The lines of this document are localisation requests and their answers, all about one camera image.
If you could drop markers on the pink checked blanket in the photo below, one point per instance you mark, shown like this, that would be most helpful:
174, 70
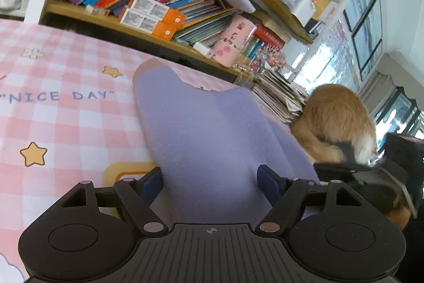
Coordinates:
66, 124

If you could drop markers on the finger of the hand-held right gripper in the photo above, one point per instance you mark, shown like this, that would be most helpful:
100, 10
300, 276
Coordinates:
341, 173

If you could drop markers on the jar of colourful beads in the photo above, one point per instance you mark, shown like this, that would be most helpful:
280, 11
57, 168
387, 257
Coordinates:
268, 61

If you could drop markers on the small white tube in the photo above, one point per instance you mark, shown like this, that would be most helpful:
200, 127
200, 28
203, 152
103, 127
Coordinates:
96, 9

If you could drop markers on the wooden bookshelf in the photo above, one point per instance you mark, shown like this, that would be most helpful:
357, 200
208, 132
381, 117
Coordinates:
66, 8

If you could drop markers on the stack of magazines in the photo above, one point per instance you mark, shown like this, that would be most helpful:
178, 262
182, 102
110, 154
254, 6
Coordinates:
281, 97

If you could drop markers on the orange fluffy cat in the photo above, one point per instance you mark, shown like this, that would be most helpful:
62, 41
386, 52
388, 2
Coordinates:
334, 117

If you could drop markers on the red book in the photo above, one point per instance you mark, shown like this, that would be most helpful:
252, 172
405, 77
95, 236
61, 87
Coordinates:
270, 36

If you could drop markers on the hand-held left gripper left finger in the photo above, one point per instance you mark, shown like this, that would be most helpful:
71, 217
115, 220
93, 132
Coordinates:
153, 185

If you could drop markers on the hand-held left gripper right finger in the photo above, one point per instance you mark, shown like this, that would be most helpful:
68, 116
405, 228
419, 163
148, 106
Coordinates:
267, 183

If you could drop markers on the orange and white box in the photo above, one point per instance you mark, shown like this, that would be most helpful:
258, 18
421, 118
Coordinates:
155, 8
145, 25

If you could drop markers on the window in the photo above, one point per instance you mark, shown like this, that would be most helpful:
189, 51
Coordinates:
374, 47

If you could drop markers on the pink pencil case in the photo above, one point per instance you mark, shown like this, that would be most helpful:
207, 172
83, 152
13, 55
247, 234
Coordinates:
233, 41

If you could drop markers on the lavender garment with orange print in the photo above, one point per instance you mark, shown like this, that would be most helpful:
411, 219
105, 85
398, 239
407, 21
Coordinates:
205, 137

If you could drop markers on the white charger plug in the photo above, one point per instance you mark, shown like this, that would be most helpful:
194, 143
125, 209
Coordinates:
203, 49

